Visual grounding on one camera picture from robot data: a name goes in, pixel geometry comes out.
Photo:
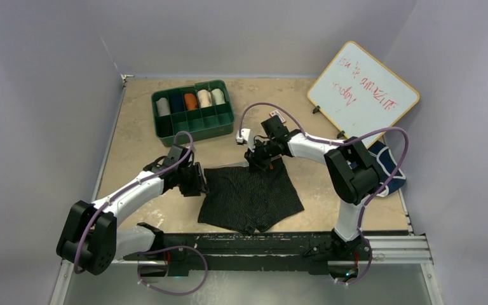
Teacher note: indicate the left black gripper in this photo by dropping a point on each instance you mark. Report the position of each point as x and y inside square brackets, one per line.
[197, 186]

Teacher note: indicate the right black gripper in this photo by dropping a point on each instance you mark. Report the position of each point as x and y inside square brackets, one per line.
[255, 162]

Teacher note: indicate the black striped underwear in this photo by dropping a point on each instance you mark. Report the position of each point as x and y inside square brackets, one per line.
[246, 202]

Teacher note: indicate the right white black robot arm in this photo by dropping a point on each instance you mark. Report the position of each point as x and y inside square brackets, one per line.
[354, 173]

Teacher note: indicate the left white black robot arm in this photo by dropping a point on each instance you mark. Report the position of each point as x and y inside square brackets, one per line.
[90, 238]

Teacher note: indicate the pale green rolled underwear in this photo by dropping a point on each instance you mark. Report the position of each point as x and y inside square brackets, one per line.
[218, 96]

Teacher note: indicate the beige rolled underwear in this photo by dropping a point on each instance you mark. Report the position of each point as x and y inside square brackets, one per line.
[204, 98]

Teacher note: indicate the orange rolled underwear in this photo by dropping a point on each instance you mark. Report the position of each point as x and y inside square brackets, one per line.
[191, 101]

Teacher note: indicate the navy rolled underwear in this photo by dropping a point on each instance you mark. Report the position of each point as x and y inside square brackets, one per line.
[176, 102]

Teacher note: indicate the grey rolled underwear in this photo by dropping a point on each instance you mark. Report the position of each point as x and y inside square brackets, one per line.
[163, 107]

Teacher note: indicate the navy white underwear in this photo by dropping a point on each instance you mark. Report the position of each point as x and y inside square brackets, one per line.
[386, 161]

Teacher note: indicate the small red white box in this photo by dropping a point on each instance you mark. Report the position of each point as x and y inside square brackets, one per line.
[279, 115]

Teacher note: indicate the green divided storage tray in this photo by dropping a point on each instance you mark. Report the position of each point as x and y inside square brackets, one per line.
[201, 123]

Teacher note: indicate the whiteboard with red writing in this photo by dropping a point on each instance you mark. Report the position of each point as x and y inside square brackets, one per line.
[358, 94]

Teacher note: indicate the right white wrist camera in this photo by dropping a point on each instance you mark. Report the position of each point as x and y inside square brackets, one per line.
[242, 136]

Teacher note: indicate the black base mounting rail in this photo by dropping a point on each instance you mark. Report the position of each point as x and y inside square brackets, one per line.
[317, 253]

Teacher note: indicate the aluminium frame rail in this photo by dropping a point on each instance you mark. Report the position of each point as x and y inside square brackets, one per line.
[398, 271]

